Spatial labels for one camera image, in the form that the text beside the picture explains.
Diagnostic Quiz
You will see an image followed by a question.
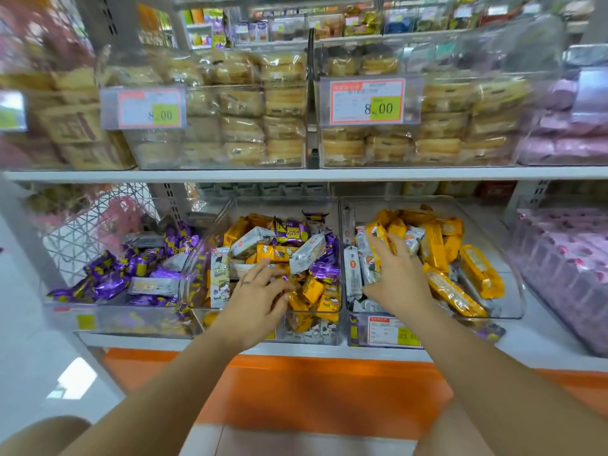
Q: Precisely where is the stack of brown wrapped cakes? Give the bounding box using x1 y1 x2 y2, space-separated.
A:
0 66 135 170

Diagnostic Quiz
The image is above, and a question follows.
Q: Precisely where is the person's left forearm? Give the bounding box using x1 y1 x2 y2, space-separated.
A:
59 325 249 456

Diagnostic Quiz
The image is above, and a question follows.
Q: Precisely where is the person's leg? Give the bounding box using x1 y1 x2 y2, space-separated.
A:
412 399 483 456
0 415 92 456

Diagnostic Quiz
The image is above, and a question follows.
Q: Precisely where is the white base shelf board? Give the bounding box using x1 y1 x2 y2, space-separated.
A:
75 280 608 374

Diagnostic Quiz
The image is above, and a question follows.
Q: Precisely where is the row of assorted snack packs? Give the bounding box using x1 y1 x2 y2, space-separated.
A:
138 0 590 49

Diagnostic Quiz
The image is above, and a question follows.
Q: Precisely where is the person's left hand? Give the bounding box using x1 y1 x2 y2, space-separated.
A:
212 259 296 353

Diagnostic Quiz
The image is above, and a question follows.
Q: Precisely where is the tall clear plastic bin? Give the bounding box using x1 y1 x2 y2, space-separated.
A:
97 45 310 171
315 15 567 168

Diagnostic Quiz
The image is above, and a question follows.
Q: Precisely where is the orange base panel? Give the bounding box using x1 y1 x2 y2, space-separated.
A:
102 348 608 441

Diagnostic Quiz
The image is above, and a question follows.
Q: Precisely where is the pile of purple candy packets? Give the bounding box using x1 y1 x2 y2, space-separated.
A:
46 223 202 309

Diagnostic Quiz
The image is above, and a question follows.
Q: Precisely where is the person's right forearm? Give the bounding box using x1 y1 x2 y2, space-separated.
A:
396 306 608 456

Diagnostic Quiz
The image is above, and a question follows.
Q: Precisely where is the pile of mixed snack packets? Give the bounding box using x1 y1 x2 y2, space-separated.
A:
204 212 343 335

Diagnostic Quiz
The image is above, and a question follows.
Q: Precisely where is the green white price tag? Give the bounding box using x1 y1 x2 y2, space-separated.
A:
0 91 28 133

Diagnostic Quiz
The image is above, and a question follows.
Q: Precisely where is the white wire basket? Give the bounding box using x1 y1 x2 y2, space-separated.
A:
28 182 193 286

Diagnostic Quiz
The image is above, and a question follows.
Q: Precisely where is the person's right hand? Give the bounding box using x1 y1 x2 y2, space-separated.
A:
363 232 431 324

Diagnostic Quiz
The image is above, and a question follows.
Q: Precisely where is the person's left leg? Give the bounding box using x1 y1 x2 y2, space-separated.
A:
0 415 92 456

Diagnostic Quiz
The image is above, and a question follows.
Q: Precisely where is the pile of pink wrapped packets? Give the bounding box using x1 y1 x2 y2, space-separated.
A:
510 208 608 352

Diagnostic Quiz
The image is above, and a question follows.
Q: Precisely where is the small red bordered price tag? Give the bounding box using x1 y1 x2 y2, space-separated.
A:
366 316 422 348

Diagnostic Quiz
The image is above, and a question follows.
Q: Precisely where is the person's right leg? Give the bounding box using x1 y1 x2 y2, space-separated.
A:
412 399 483 456

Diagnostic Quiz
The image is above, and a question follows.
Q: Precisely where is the stack of wrapped layer cakes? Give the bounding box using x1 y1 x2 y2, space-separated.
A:
320 45 533 166

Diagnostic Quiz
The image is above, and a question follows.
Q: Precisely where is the white snack packet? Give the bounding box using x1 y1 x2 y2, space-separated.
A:
355 226 382 284
343 246 364 302

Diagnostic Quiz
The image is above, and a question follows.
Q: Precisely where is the stack of pink wrapped cakes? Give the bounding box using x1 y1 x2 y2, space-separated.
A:
519 76 608 165

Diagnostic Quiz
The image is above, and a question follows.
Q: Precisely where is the pile of yellow snack bars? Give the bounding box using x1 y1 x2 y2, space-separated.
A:
368 206 505 319

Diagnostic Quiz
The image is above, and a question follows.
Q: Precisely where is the stack of wrapped sponge cakes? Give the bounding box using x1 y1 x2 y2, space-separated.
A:
102 49 307 168

